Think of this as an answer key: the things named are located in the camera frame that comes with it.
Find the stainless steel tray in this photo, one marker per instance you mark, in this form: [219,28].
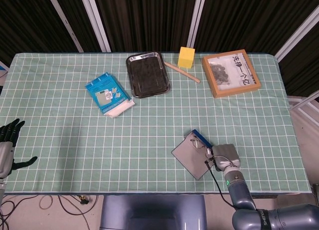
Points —
[148,75]

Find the green grid tablecloth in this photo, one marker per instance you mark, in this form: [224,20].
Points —
[112,152]

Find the blue wet-wipes packet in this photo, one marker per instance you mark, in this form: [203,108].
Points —
[106,95]

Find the blue white sign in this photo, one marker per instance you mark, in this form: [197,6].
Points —
[3,69]

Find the yellow black connector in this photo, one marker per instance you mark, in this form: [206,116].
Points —
[83,199]

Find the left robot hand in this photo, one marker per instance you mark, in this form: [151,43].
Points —
[5,154]

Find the wooden picture frame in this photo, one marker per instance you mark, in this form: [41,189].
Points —
[234,91]

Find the wooden stick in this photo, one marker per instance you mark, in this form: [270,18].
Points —
[189,75]

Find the thin metal eyeglasses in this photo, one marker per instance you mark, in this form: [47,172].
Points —
[193,140]

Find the grey-blue robot torso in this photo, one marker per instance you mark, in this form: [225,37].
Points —
[152,212]

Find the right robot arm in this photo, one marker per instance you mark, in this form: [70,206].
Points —
[240,195]

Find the black pleated curtain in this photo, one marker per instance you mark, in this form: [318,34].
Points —
[149,18]

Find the white metal rack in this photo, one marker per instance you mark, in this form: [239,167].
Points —
[302,104]

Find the blue glasses case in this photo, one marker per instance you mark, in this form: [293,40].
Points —
[192,162]

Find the wide white double post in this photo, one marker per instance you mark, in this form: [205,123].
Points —
[96,21]

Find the thin white frame post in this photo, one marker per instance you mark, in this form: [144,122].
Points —
[64,21]

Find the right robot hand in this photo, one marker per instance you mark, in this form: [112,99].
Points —
[226,156]

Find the yellow sponge block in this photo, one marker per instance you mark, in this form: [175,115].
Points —
[185,59]

